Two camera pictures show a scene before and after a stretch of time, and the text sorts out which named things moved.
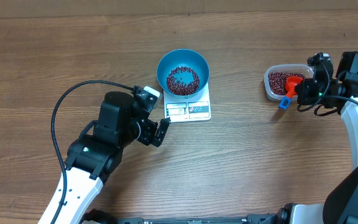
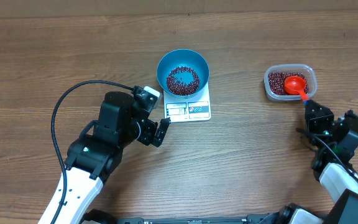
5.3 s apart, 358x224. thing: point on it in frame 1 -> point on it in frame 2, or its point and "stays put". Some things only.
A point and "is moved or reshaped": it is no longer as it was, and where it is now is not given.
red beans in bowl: (179, 88) stays put
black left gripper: (150, 128) stays put
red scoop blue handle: (290, 83) is moved or reshaped
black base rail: (253, 219) stays put
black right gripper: (304, 93) -> (322, 116)
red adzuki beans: (277, 81) stays put
